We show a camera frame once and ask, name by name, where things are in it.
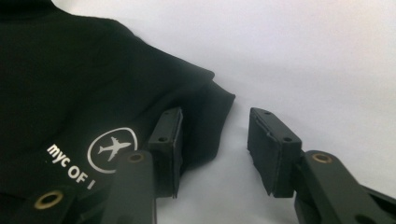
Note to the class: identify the black shorts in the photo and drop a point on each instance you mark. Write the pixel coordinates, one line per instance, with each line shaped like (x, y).
(77, 77)

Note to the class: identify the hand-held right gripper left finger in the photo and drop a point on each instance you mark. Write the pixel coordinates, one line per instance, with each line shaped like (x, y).
(166, 149)

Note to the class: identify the white table mat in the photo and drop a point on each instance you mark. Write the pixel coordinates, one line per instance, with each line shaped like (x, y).
(311, 62)

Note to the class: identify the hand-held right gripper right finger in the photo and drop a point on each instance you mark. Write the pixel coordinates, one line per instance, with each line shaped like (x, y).
(277, 158)

